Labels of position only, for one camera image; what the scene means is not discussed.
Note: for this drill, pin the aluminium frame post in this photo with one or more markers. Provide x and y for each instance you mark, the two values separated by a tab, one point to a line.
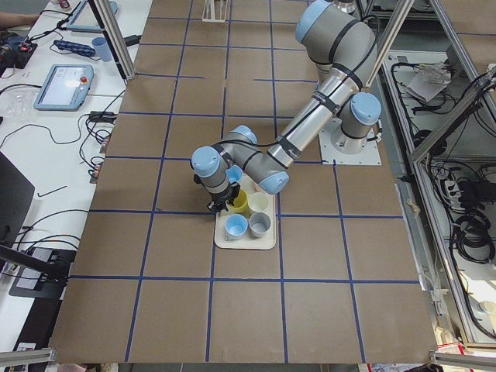
110	29

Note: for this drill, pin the blue cup on desk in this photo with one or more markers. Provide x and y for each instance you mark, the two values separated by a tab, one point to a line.
101	48

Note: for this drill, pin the white serving tray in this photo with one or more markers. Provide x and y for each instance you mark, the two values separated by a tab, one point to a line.
248	242

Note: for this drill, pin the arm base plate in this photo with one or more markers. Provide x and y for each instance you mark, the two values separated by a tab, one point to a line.
337	148

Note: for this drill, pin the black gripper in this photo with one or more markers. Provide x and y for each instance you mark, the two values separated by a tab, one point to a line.
222	198

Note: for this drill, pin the light blue cup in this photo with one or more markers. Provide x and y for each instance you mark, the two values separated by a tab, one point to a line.
236	226
234	174

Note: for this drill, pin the teach pendant tablet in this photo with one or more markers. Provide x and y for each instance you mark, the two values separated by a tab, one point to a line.
65	88
83	19

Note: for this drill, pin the near teach pendant tablet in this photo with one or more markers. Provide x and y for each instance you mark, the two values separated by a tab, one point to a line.
65	88

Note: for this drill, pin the cream white plastic cup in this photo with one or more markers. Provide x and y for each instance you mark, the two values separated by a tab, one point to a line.
258	202

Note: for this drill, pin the light blue cup front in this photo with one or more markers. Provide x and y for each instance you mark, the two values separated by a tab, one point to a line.
236	226

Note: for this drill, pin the light blue cup right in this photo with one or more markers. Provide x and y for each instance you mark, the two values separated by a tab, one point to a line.
234	174

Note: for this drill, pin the far teach pendant tablet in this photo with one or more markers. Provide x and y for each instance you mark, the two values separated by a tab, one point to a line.
83	19

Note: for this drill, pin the grey plastic cup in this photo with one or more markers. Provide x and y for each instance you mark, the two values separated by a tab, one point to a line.
259	224

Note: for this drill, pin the yellow plastic cup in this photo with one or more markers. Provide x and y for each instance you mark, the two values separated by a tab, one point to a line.
239	204

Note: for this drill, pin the white wire dish rack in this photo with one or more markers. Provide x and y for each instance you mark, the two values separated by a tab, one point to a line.
215	11

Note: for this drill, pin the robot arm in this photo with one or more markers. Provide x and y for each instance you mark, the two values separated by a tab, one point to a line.
335	40

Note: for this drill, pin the black monitor stand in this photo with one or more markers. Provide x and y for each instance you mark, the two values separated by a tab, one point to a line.
16	198

